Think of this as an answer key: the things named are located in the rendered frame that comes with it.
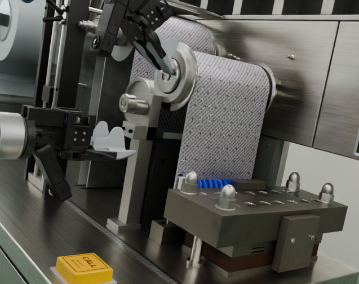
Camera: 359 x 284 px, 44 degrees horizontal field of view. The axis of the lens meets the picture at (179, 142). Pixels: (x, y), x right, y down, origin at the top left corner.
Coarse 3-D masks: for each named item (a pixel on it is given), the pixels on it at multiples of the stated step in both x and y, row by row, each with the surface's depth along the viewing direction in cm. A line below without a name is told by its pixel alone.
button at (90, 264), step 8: (64, 256) 75; (72, 256) 76; (80, 256) 76; (88, 256) 77; (96, 256) 77; (56, 264) 75; (64, 264) 73; (72, 264) 73; (80, 264) 73; (88, 264) 74; (96, 264) 74; (104, 264) 75; (64, 272) 72; (72, 272) 70; (80, 272) 71; (88, 272) 71; (96, 272) 72; (104, 272) 73; (112, 272) 74; (72, 280) 70; (80, 280) 70; (88, 280) 71; (96, 280) 72; (104, 280) 73
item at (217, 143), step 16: (192, 112) 94; (208, 112) 97; (224, 112) 100; (240, 112) 103; (192, 128) 95; (208, 128) 98; (224, 128) 101; (240, 128) 104; (256, 128) 107; (192, 144) 96; (208, 144) 99; (224, 144) 102; (240, 144) 105; (256, 144) 109; (192, 160) 97; (208, 160) 100; (224, 160) 103; (240, 160) 106; (176, 176) 95; (208, 176) 101; (224, 176) 104; (240, 176) 107
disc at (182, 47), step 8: (176, 48) 97; (184, 48) 95; (192, 56) 92; (192, 64) 92; (192, 72) 92; (192, 80) 92; (192, 88) 92; (184, 96) 94; (168, 104) 98; (176, 104) 96; (184, 104) 94
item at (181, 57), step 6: (174, 54) 95; (180, 54) 93; (180, 60) 93; (186, 60) 93; (180, 66) 93; (186, 66) 92; (156, 72) 100; (186, 72) 92; (156, 78) 100; (180, 78) 93; (186, 78) 92; (156, 84) 100; (180, 84) 93; (186, 84) 92; (156, 90) 100; (180, 90) 93; (186, 90) 93; (162, 96) 98; (168, 96) 96; (174, 96) 94; (180, 96) 94; (168, 102) 96; (174, 102) 96
